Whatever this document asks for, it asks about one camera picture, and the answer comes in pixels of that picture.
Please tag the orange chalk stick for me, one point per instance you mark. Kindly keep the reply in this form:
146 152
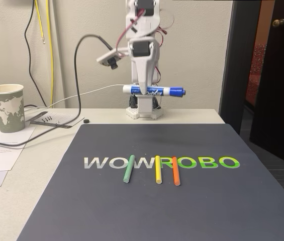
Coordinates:
176 173

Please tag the dark door frame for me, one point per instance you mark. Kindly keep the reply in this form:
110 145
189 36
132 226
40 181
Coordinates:
234 75

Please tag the yellow chalk stick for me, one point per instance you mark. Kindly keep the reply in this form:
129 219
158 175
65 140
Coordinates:
158 170

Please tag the dark wooden door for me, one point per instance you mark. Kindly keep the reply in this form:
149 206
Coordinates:
282 88

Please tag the brass door knob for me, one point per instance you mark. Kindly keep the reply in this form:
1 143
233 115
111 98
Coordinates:
279 22

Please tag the lined notepad sheet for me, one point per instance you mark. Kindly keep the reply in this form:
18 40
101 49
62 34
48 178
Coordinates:
69 119

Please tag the green chalk stick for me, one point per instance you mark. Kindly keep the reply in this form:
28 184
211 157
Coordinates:
129 168

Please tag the blue Expo marker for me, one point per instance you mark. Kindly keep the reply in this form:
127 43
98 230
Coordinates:
167 91

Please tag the dark grey Wowrobo mat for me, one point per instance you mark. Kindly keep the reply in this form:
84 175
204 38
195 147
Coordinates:
131 213

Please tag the small black round cap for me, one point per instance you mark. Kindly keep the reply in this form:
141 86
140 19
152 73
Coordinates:
86 121

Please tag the white gripper camera module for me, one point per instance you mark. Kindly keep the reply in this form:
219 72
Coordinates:
107 58

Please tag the green world map paper cup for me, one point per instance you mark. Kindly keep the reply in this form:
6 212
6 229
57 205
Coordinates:
6 110

